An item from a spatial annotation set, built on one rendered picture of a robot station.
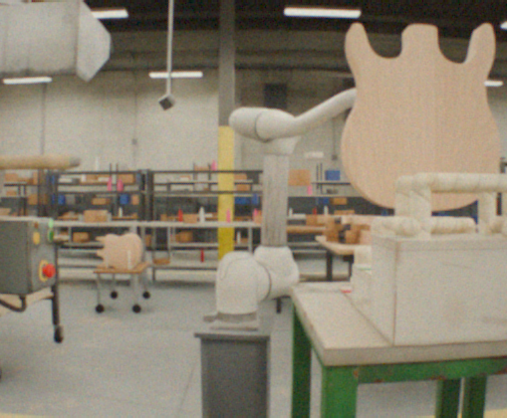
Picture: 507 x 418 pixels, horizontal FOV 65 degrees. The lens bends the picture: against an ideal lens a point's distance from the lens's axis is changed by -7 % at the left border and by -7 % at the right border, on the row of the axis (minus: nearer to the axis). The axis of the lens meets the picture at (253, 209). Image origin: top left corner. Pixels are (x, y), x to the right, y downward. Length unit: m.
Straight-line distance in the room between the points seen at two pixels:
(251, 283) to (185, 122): 10.77
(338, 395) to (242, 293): 0.89
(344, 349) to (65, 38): 0.71
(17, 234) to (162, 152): 11.06
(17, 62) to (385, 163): 0.74
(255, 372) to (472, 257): 1.03
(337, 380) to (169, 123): 11.72
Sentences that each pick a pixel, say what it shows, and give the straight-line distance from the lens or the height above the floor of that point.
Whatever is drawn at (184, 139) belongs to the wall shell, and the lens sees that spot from 12.13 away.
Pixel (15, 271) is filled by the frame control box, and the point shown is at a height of 0.98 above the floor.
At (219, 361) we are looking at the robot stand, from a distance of 1.61.
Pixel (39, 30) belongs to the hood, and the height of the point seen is 1.47.
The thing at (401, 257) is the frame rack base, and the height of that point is 1.08.
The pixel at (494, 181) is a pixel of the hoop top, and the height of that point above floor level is 1.20.
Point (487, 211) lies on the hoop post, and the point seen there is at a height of 1.15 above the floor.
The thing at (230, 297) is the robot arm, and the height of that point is 0.82.
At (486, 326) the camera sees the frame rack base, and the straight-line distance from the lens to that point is 0.79.
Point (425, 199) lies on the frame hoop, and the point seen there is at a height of 1.17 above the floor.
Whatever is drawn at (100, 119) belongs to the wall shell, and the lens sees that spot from 12.82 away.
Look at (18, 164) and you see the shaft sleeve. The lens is 0.98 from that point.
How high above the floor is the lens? 1.16
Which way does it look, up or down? 1 degrees down
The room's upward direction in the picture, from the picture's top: straight up
